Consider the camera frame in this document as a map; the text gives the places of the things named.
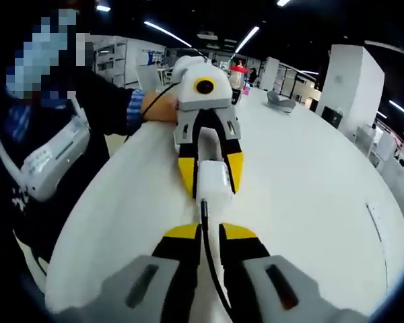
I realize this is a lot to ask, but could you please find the white charger adapter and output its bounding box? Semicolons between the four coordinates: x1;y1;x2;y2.
191;159;235;209

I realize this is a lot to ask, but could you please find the black Type-C cable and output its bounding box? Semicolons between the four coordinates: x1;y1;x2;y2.
199;197;237;316

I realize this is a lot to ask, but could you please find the white chest-worn device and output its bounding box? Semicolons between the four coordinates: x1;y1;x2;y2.
0;100;92;203

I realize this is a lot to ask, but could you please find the red-lidded clear jar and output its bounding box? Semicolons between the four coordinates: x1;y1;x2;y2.
229;60;248;92

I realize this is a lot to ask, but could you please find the white square pillar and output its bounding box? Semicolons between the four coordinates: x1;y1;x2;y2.
314;44;386;131

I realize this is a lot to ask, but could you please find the person in dark jacket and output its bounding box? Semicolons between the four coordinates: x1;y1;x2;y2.
0;67;129;283

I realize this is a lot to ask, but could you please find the grey curved object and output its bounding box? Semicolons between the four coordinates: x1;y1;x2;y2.
266;90;296;116

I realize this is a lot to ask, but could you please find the person's left hand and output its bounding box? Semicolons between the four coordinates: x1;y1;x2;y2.
140;90;179;123

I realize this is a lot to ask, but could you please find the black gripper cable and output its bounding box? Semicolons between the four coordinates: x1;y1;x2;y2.
123;79;183;143

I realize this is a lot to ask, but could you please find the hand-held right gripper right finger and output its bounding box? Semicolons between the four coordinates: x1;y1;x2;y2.
218;221;368;323

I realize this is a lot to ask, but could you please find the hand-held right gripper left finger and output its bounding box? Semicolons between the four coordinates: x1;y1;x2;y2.
53;221;203;323

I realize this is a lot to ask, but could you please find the black box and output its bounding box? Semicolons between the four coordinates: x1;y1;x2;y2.
321;106;343;129

